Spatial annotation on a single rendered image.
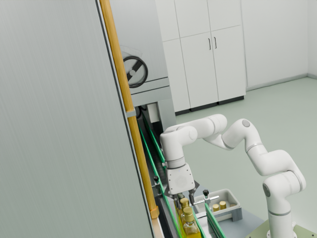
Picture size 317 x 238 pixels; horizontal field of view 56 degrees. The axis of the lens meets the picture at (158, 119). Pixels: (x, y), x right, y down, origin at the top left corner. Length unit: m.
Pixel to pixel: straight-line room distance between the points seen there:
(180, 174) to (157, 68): 1.09
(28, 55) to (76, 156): 0.15
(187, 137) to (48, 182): 0.75
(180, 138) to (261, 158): 0.42
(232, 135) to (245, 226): 0.51
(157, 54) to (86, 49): 1.68
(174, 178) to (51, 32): 0.85
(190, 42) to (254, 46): 1.45
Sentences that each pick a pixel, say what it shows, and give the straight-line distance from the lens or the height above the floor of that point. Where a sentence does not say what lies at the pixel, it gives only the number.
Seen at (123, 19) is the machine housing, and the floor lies 1.83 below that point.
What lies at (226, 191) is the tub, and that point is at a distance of 1.80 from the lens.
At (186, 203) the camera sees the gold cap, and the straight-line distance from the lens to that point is 1.21.
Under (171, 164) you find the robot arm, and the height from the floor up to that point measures 1.33.
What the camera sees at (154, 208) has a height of 1.42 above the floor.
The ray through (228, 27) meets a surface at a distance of 5.22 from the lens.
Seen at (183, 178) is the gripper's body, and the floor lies 1.26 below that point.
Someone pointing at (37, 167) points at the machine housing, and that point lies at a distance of 0.47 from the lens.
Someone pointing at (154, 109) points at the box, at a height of 1.15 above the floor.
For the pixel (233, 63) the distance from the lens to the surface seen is 5.33.
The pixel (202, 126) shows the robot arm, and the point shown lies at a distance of 1.29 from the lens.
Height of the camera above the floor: 1.89
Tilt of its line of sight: 21 degrees down
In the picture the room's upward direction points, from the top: 11 degrees counter-clockwise
